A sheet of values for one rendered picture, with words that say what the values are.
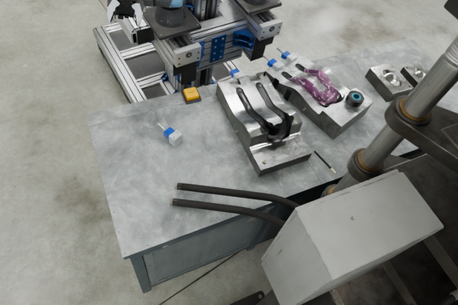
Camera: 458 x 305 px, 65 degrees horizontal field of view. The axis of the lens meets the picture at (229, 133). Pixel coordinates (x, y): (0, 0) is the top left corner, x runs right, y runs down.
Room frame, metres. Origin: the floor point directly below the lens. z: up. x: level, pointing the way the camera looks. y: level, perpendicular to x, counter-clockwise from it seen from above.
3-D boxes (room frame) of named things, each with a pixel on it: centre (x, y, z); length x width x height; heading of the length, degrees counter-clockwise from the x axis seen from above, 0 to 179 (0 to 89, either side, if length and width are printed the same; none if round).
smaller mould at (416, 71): (1.60, -0.99, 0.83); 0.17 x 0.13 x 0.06; 33
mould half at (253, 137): (1.06, -0.14, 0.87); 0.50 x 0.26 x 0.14; 33
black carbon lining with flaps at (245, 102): (1.08, -0.14, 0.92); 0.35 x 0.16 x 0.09; 33
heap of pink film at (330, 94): (1.32, -0.39, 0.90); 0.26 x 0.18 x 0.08; 50
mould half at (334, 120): (1.33, -0.39, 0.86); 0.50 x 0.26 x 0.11; 50
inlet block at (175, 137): (0.90, 0.27, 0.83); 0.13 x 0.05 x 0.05; 59
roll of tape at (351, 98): (1.24, -0.56, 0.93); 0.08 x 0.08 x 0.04
